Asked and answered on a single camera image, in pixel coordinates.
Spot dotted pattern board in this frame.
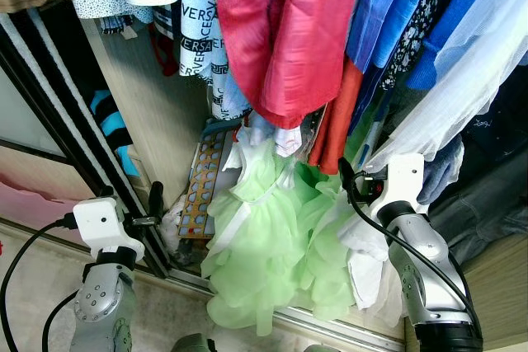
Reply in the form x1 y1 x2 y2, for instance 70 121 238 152
177 128 229 242

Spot orange red garment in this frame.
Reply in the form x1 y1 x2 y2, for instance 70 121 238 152
308 59 365 175

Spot white cloth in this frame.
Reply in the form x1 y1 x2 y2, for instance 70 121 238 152
337 204 395 313

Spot grey blue knit cloth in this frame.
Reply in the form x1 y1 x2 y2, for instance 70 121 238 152
417 136 464 206

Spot blue black striped cloth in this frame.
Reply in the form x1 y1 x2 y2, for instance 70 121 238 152
89 88 143 180

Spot wooden closet panel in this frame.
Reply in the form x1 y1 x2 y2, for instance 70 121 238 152
81 16 217 213

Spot light green tulle dress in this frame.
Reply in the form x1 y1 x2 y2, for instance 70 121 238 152
201 139 365 337

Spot grey jeans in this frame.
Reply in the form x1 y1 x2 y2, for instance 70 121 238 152
427 148 528 267

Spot robot left leg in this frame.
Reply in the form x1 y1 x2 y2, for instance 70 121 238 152
169 333 217 352

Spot dark navy garment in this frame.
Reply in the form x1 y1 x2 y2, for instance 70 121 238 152
458 55 528 173

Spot red shiny garment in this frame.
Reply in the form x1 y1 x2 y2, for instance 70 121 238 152
215 0 365 129

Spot dark floral garment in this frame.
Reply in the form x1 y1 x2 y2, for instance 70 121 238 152
381 0 456 91

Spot plain blue garment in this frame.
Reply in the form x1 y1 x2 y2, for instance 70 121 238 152
406 0 509 92

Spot white sheer garment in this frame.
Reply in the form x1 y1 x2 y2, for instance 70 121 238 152
363 0 528 173

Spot black white lettered garment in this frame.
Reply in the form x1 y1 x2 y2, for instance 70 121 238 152
151 0 251 120

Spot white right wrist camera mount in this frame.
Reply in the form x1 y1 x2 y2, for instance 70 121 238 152
375 153 427 214

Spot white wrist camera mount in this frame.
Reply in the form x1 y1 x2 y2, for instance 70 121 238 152
73 197 146 264
375 153 427 214

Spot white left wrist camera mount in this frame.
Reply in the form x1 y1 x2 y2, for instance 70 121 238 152
73 197 146 264

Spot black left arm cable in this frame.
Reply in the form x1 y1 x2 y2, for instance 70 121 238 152
0 215 83 352

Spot black sliding door frame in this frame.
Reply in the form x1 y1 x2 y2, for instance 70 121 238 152
0 7 178 280

